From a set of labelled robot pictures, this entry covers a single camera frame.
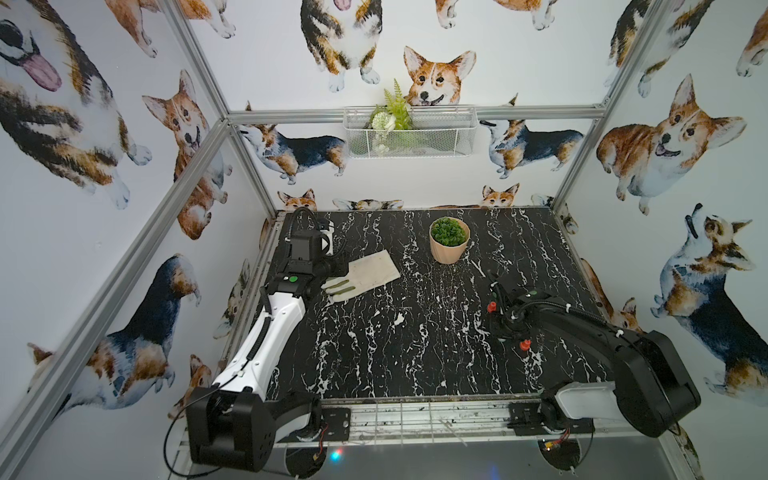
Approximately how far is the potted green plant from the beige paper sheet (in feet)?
0.55

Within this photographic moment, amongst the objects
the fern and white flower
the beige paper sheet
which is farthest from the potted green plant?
the fern and white flower

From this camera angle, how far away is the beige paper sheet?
100 centimetres

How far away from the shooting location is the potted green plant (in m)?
0.99

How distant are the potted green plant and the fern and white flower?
307 millimetres

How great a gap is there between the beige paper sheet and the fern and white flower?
1.27ft

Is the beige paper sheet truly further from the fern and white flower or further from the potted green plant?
the fern and white flower

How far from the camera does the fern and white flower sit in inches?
32.1
